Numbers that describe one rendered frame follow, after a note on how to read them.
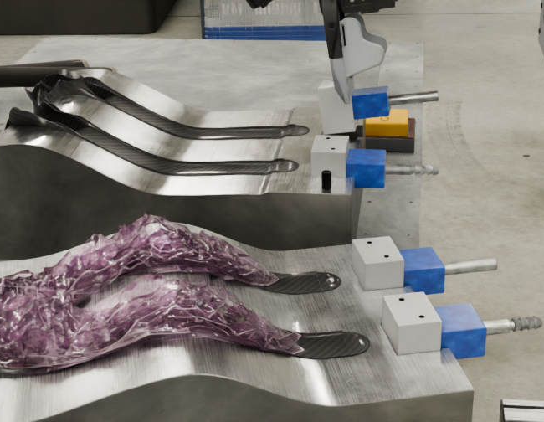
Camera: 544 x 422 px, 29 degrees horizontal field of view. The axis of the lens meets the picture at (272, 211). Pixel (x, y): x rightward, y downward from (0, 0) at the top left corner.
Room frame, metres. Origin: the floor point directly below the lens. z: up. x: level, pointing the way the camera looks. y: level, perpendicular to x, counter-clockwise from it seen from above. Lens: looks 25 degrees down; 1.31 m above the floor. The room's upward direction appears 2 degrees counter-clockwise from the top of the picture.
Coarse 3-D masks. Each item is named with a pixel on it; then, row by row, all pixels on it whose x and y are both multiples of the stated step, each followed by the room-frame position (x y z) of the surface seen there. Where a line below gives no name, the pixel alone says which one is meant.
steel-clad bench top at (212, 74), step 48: (48, 48) 1.85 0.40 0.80; (96, 48) 1.84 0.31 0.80; (144, 48) 1.83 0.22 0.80; (192, 48) 1.82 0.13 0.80; (240, 48) 1.81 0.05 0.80; (288, 48) 1.80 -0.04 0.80; (0, 96) 1.57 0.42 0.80; (192, 96) 1.55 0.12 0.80; (240, 96) 1.54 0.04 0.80; (288, 96) 1.54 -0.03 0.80; (384, 192) 1.16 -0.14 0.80
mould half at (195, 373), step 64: (256, 256) 0.88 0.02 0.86; (320, 256) 0.89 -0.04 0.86; (320, 320) 0.77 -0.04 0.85; (0, 384) 0.66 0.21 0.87; (64, 384) 0.65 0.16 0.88; (128, 384) 0.63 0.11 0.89; (192, 384) 0.63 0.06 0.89; (256, 384) 0.64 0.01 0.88; (320, 384) 0.67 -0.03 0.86; (384, 384) 0.67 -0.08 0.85; (448, 384) 0.67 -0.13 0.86
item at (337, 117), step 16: (352, 80) 1.15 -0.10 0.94; (320, 96) 1.12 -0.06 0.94; (336, 96) 1.12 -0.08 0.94; (352, 96) 1.12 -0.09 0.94; (368, 96) 1.11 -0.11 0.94; (384, 96) 1.11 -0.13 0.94; (400, 96) 1.13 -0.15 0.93; (416, 96) 1.12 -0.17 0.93; (432, 96) 1.12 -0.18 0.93; (336, 112) 1.11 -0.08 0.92; (352, 112) 1.11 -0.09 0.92; (368, 112) 1.11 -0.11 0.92; (384, 112) 1.11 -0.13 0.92; (336, 128) 1.11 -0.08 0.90; (352, 128) 1.11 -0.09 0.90
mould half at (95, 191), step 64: (0, 128) 1.26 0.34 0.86; (128, 128) 1.12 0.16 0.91; (320, 128) 1.15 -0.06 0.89; (0, 192) 1.01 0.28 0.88; (64, 192) 1.00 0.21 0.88; (128, 192) 0.99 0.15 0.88; (192, 192) 0.99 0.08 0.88; (256, 192) 0.97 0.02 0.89; (320, 192) 0.96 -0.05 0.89; (0, 256) 1.01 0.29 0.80
